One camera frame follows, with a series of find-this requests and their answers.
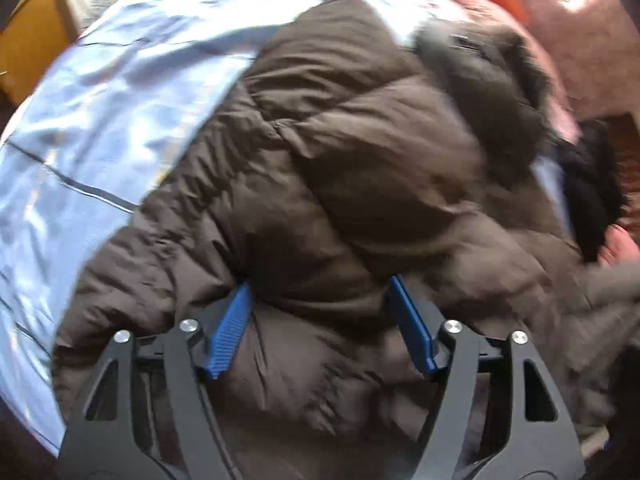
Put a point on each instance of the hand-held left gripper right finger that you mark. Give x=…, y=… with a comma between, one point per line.
x=412, y=330

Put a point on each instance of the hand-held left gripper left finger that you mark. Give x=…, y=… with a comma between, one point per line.
x=227, y=330

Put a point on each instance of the brown puffer jacket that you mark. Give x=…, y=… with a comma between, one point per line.
x=325, y=185

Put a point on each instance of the pink quilt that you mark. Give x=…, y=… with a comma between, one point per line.
x=622, y=245

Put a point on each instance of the black puffer jacket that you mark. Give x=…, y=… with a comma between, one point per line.
x=590, y=185

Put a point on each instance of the blue checked bed sheet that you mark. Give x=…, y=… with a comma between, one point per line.
x=125, y=85

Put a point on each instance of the pink floral ruffled curtain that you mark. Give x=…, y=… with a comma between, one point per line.
x=575, y=60

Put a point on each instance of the yellow wooden cabinet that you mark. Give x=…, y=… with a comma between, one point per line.
x=35, y=45

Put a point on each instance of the dark wooden bed frame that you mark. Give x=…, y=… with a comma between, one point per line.
x=627, y=160

